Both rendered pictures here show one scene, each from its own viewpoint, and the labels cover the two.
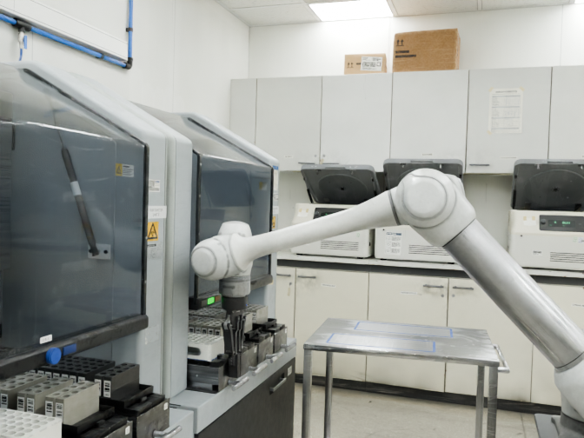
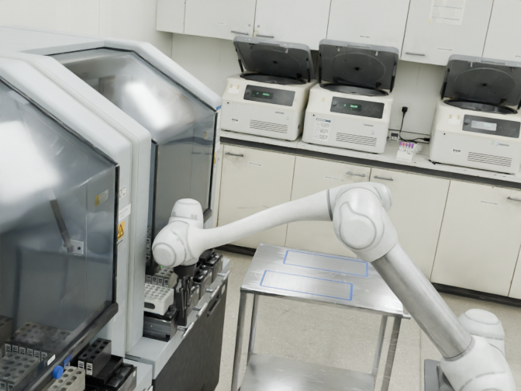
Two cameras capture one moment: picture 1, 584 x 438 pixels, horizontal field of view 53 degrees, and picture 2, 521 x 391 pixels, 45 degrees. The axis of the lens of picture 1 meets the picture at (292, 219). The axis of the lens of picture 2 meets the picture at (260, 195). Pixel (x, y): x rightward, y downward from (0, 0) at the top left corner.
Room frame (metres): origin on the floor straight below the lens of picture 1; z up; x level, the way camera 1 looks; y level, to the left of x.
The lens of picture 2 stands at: (-0.22, 0.14, 1.88)
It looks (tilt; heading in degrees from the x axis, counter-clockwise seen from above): 18 degrees down; 354
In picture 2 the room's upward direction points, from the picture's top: 6 degrees clockwise
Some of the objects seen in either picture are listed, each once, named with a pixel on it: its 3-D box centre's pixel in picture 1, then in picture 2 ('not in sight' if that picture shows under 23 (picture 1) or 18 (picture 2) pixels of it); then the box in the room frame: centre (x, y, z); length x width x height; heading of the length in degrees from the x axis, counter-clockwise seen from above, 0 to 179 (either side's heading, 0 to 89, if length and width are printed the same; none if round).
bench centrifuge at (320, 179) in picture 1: (340, 209); (271, 84); (4.24, -0.35, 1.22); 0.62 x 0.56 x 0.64; 160
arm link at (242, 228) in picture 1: (233, 248); (185, 223); (1.66, 0.16, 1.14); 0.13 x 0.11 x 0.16; 166
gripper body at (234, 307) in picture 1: (234, 310); (184, 273); (1.67, 0.16, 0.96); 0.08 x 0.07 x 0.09; 162
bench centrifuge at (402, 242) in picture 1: (421, 209); (353, 92); (4.06, -0.91, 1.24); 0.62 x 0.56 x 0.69; 162
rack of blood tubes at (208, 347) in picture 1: (172, 345); (128, 295); (1.73, 0.35, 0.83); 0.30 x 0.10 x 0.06; 72
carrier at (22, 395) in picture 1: (41, 399); not in sight; (1.20, 0.51, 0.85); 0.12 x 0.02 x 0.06; 161
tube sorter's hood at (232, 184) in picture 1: (174, 196); (124, 148); (1.99, 0.40, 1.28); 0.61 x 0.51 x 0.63; 162
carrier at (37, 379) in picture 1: (24, 395); not in sight; (1.21, 0.55, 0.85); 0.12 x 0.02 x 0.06; 162
